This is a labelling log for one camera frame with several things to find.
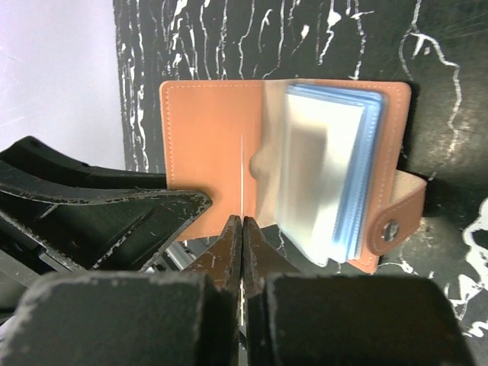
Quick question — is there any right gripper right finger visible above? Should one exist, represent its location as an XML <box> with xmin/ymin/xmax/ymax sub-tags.
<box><xmin>242</xmin><ymin>217</ymin><xmax>466</xmax><ymax>365</ymax></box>

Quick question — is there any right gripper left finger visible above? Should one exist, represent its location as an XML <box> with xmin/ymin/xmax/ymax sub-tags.
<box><xmin>1</xmin><ymin>216</ymin><xmax>242</xmax><ymax>365</ymax></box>

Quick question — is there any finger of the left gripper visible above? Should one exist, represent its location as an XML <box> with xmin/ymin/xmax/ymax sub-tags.
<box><xmin>1</xmin><ymin>136</ymin><xmax>212</xmax><ymax>275</ymax></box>

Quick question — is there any pink leather card holder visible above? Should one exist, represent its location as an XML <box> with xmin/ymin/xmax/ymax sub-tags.
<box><xmin>159</xmin><ymin>79</ymin><xmax>426</xmax><ymax>274</ymax></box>

